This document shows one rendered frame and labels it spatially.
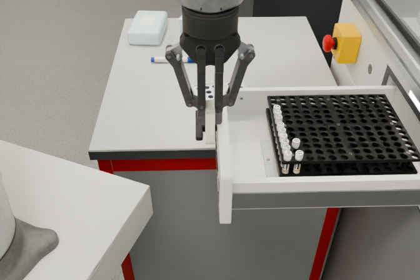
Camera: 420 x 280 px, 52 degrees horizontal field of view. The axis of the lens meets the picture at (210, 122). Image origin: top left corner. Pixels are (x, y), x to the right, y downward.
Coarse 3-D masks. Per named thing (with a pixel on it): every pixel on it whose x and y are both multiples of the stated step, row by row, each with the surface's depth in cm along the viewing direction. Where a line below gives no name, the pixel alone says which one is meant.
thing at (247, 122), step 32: (256, 96) 84; (256, 128) 84; (416, 128) 76; (256, 160) 77; (256, 192) 66; (288, 192) 66; (320, 192) 66; (352, 192) 66; (384, 192) 66; (416, 192) 67
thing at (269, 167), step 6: (264, 144) 78; (264, 150) 77; (270, 150) 77; (264, 156) 76; (270, 156) 76; (264, 162) 75; (270, 162) 74; (264, 168) 75; (270, 168) 73; (270, 174) 72
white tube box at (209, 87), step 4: (228, 80) 103; (196, 84) 102; (208, 84) 103; (212, 84) 103; (224, 84) 103; (228, 84) 103; (244, 84) 102; (192, 88) 101; (196, 88) 102; (208, 88) 102; (212, 88) 101; (196, 92) 100; (208, 92) 101; (212, 92) 100; (208, 96) 99; (212, 96) 99; (196, 108) 100
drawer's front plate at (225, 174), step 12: (216, 132) 75; (228, 132) 68; (216, 144) 76; (228, 144) 66; (228, 156) 64; (228, 168) 62; (228, 180) 61; (228, 192) 63; (228, 204) 65; (228, 216) 66
